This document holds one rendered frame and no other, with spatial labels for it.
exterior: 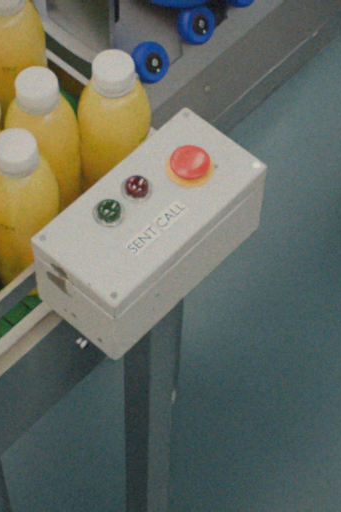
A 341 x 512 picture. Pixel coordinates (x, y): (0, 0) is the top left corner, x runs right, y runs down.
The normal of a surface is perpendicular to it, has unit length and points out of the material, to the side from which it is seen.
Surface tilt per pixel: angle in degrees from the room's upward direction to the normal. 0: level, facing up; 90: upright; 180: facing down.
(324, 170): 0
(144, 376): 90
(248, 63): 70
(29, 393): 90
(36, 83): 0
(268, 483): 0
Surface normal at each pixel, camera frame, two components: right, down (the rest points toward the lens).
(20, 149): 0.02, -0.54
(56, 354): 0.74, 0.58
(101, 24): -0.67, 0.62
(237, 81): 0.70, 0.37
